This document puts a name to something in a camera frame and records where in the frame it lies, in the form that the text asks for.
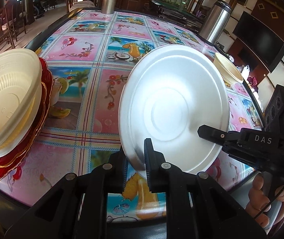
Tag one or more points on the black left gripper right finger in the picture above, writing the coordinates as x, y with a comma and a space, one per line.
160, 173

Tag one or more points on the black flat television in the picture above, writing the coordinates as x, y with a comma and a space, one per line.
261, 40

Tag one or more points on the wooden dining chair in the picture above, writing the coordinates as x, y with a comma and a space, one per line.
6, 27

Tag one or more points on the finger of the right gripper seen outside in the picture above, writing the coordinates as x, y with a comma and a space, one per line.
217, 136

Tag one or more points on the white foam plate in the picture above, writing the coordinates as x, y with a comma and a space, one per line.
169, 94

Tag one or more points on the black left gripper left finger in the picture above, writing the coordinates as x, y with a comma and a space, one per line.
110, 177

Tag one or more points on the large cream plastic bowl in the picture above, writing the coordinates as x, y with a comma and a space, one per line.
20, 95

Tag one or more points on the person's right hand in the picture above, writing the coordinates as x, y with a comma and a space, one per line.
258, 201

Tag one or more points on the seated person in background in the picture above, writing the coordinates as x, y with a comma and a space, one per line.
9, 5

